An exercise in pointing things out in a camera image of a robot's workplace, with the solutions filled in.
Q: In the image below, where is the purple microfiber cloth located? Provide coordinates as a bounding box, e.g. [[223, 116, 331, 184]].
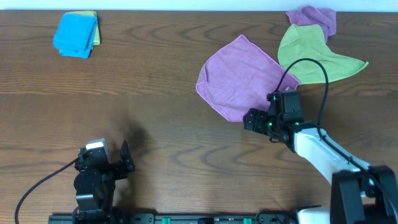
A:
[[196, 34, 285, 122]]

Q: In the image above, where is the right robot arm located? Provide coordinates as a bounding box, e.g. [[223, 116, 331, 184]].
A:
[[243, 108, 397, 223]]

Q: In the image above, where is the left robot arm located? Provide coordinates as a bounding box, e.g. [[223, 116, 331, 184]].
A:
[[72, 138, 135, 223]]

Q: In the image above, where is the green microfiber cloth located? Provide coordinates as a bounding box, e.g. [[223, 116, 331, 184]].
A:
[[277, 24, 368, 82]]

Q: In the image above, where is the folded green cloth under blue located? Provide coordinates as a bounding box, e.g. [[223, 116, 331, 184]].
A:
[[71, 11, 101, 45]]

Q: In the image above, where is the crumpled purple cloth at back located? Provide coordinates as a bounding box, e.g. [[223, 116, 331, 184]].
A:
[[286, 6, 336, 42]]

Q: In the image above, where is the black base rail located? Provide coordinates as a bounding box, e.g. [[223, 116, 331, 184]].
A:
[[48, 212, 364, 224]]

